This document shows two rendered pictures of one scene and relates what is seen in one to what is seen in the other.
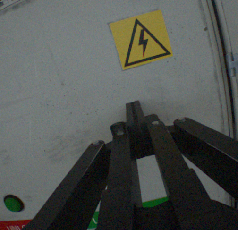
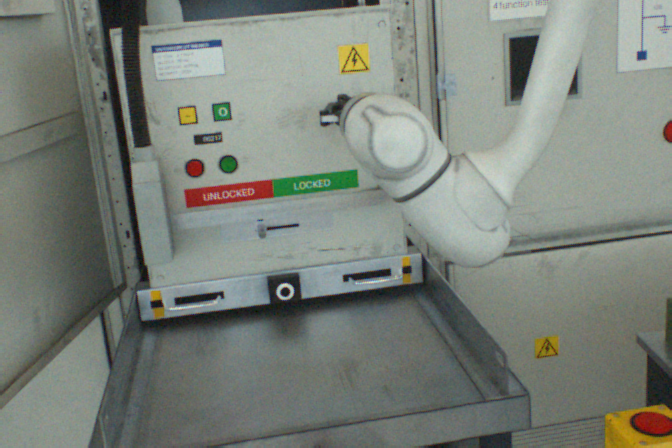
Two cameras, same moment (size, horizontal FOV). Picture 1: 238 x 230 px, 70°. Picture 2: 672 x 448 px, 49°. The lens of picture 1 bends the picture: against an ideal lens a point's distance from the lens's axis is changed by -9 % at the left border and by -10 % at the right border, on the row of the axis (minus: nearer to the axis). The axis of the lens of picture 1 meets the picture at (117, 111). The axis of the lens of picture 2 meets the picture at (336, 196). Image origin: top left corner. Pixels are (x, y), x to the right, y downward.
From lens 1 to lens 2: 115 cm
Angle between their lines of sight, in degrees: 13
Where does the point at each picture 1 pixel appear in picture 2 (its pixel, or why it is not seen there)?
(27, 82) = (279, 69)
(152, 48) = (358, 64)
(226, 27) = (441, 44)
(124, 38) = (344, 56)
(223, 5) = (442, 19)
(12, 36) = (276, 37)
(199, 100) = not seen: hidden behind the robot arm
